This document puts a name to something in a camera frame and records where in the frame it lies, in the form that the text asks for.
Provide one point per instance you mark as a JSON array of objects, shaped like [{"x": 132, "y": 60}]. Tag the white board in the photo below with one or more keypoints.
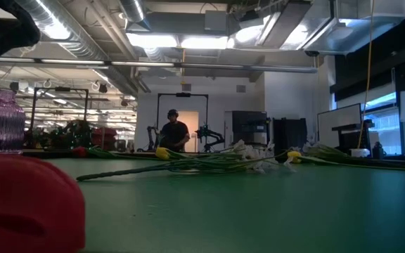
[{"x": 339, "y": 119}]

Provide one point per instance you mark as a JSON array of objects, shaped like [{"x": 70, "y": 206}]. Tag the black panel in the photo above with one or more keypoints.
[{"x": 288, "y": 133}]

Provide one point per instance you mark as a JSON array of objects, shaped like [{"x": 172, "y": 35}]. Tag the person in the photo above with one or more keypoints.
[{"x": 174, "y": 135}]

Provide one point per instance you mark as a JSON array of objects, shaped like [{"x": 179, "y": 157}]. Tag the long horizontal ceiling pipe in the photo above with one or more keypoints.
[{"x": 188, "y": 65}]

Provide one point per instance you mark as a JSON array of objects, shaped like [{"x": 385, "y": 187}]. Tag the red artificial tulip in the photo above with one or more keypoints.
[{"x": 26, "y": 204}]

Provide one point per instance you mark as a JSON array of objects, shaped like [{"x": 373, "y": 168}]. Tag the purple ribbed glass vase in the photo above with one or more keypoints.
[{"x": 0, "y": 123}]

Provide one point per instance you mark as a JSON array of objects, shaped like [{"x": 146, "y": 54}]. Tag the yellow artificial tulip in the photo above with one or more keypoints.
[{"x": 294, "y": 155}]

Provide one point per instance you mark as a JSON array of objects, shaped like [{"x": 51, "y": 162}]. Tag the black standing desk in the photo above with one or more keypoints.
[{"x": 350, "y": 138}]

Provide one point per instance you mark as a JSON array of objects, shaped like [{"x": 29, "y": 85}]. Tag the green table mat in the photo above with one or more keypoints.
[{"x": 258, "y": 211}]

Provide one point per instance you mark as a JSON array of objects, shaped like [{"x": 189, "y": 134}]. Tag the black cabinet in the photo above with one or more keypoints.
[{"x": 248, "y": 126}]

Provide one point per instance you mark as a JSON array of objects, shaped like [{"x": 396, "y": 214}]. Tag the small dark bottle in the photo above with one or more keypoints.
[{"x": 378, "y": 151}]

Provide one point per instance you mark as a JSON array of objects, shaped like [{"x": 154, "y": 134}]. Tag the black frame rig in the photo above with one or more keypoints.
[
  {"x": 62, "y": 89},
  {"x": 182, "y": 95}
]

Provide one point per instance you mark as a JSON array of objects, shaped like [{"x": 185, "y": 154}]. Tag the dome security camera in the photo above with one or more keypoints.
[{"x": 311, "y": 53}]

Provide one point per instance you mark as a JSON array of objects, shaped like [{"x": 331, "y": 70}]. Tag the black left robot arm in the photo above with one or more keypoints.
[{"x": 5, "y": 31}]

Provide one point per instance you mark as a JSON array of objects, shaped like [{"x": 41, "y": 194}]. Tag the black background robot arm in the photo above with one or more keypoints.
[
  {"x": 209, "y": 135},
  {"x": 151, "y": 138}
]

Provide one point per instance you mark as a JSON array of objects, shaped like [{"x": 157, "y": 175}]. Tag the white round floor stand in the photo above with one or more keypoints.
[{"x": 360, "y": 152}]

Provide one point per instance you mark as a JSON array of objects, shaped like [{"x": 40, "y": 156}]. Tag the metal duct hood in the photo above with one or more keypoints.
[{"x": 346, "y": 31}]

